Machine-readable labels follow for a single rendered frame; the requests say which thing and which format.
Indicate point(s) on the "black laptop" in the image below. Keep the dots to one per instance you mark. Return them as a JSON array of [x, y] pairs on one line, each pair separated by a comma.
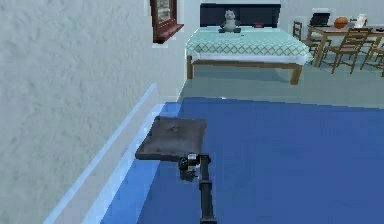
[[319, 20]]

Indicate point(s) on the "wooden bed with teal cover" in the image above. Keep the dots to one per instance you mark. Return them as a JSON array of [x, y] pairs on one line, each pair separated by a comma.
[[246, 45]]

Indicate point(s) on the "dark red framed window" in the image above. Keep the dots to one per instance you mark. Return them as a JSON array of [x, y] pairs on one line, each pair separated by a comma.
[[164, 20]]

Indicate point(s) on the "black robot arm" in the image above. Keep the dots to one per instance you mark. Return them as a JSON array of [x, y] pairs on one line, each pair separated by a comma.
[[206, 196]]

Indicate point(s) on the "small red object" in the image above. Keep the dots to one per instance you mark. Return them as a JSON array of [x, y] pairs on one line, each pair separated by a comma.
[[258, 24]]

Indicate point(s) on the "grey teddy bear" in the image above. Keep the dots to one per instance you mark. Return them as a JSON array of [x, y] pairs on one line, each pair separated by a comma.
[[229, 22]]

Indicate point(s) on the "orange basketball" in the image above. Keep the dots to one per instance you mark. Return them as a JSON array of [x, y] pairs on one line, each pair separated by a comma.
[[340, 22]]

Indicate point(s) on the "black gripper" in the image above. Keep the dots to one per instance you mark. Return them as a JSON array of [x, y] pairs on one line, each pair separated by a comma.
[[185, 169]]

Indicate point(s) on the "wooden slatted chair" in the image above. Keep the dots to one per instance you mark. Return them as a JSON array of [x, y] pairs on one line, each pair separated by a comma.
[[350, 45], [305, 38], [378, 53]]

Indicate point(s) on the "wooden dining table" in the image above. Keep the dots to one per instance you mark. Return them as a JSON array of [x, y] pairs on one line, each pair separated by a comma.
[[336, 31]]

